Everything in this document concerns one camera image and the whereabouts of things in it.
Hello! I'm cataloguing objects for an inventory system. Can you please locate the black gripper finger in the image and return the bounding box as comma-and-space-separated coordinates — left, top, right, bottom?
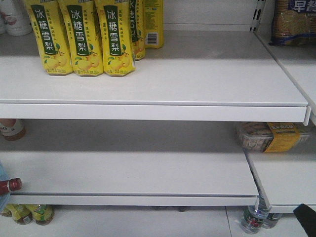
293, 203, 316, 237

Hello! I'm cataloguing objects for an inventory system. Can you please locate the red coke bottle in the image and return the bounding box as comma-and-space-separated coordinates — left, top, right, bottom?
0, 178, 23, 193

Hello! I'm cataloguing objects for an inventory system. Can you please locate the light blue plastic basket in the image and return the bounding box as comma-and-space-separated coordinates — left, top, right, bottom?
0, 163, 10, 211

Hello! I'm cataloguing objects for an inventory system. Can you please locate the clear water bottle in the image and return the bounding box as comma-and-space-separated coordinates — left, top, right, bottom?
240, 206, 270, 235

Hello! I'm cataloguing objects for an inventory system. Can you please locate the clear biscuit box yellow label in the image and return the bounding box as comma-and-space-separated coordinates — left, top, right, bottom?
235, 122, 316, 153

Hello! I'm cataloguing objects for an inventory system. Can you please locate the white metal shelf unit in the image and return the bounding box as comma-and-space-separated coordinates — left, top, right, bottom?
0, 0, 316, 237

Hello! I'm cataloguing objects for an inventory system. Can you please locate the biscuit pack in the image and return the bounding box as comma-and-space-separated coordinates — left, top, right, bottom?
270, 0, 316, 46

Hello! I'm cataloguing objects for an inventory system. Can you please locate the yellow pear drink bottle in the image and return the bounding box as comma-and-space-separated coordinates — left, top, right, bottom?
23, 0, 73, 76
144, 0, 164, 49
130, 0, 146, 61
95, 0, 135, 77
58, 0, 104, 77

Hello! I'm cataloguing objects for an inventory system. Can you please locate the yellow lemon tea bottle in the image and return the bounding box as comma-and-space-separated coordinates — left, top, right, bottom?
6, 203, 33, 225
25, 204, 54, 225

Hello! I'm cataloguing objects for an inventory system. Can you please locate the orange C100 juice bottle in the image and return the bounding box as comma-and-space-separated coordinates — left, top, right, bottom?
0, 118, 26, 141

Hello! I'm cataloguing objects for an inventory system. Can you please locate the white peach drink bottle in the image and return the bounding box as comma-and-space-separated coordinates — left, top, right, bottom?
0, 0, 33, 37

